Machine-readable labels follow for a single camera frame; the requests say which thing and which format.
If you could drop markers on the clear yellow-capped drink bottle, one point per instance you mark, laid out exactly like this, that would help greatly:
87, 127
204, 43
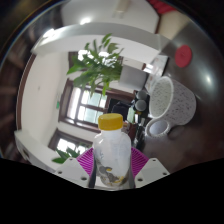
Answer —
111, 153

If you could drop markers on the leafy plant in white pot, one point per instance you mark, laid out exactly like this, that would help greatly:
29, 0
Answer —
96, 68
65, 156

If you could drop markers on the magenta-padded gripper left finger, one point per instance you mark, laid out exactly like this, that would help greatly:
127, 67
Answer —
71, 170

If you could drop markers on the green exit sign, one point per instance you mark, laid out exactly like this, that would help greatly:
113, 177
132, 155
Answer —
57, 104

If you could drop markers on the printed paper sheets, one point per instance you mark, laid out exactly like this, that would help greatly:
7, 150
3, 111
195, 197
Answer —
157, 66

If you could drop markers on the flat round red coaster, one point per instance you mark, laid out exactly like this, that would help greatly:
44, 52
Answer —
183, 56

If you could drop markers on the red carpeted staircase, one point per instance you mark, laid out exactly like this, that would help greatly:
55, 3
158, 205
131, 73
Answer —
161, 6

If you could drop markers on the white wall heater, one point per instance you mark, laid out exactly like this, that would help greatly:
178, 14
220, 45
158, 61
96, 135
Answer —
120, 7

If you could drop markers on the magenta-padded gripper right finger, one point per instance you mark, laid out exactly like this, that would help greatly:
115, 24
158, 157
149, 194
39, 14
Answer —
151, 170

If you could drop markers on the dark wooden double door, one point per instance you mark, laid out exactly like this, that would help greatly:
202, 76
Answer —
88, 106

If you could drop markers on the white speckled mug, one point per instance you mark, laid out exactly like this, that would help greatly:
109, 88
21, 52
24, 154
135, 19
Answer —
173, 100

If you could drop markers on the dark-framed window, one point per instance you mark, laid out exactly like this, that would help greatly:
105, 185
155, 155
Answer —
68, 142

